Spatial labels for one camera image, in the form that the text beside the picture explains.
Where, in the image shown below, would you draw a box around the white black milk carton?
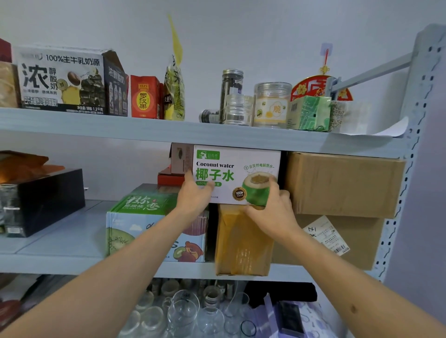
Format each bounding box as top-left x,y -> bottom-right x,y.
12,44 -> 130,117

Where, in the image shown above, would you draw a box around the metal-lid glass jar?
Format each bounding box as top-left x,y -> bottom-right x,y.
219,69 -> 244,124

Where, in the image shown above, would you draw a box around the large black box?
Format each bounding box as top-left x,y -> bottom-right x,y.
0,169 -> 86,238

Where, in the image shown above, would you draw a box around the red yellow-label packet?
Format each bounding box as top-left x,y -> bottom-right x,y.
130,75 -> 164,120

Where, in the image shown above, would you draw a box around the wide clear-taped cardboard box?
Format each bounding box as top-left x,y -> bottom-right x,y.
271,214 -> 386,271

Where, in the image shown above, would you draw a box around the pink labelled box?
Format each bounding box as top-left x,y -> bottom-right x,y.
170,142 -> 195,176

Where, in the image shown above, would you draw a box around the labelled clear plastic jar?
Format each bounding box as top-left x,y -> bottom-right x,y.
253,82 -> 293,129

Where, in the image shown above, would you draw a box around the green patterned tea packet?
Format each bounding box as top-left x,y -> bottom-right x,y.
287,96 -> 332,132

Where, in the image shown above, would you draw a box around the small dark canister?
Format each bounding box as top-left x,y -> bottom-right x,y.
198,109 -> 221,124

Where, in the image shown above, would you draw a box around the group of clear glass cups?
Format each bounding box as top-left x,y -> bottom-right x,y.
118,278 -> 258,338

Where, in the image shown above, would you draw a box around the person's right forearm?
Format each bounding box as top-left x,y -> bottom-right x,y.
278,226 -> 446,338

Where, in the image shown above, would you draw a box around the tan textured packet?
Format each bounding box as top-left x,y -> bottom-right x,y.
0,61 -> 20,109

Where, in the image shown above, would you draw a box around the grey metal shelves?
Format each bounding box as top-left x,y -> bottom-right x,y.
0,23 -> 446,338

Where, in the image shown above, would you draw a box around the kiwi fruit carton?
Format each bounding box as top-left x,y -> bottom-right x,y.
106,183 -> 210,264

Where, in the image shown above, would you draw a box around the purple patterned white bag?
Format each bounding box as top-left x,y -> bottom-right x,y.
299,301 -> 337,338

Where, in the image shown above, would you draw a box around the white coconut water box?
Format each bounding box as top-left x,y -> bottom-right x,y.
192,144 -> 282,207

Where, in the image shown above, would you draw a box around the small yellow-taped cardboard box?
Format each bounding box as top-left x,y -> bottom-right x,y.
214,203 -> 278,278

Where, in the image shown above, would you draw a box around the orange snack bag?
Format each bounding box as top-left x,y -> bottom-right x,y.
0,150 -> 66,183

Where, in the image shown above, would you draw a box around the ribbed clear plastic jar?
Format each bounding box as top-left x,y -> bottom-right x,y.
224,94 -> 255,127

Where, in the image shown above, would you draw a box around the person's left forearm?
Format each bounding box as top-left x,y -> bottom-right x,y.
0,205 -> 199,338

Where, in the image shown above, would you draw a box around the white paper sheet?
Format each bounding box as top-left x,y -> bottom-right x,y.
340,116 -> 409,137

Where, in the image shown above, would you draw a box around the red knot ornament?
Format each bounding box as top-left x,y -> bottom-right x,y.
290,43 -> 353,102

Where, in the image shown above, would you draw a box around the dark red patterned box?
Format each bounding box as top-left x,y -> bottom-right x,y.
0,38 -> 13,63

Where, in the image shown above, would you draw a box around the person's right hand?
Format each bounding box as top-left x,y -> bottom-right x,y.
243,181 -> 302,241

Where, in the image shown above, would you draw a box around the person's left hand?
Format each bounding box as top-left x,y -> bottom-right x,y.
174,169 -> 216,218

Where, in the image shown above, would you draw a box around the small black box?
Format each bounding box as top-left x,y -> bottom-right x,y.
277,301 -> 306,337

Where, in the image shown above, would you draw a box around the yellow green snack bag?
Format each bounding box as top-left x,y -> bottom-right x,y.
163,13 -> 186,122

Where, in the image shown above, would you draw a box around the plain purple bag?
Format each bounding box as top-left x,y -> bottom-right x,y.
254,292 -> 279,338

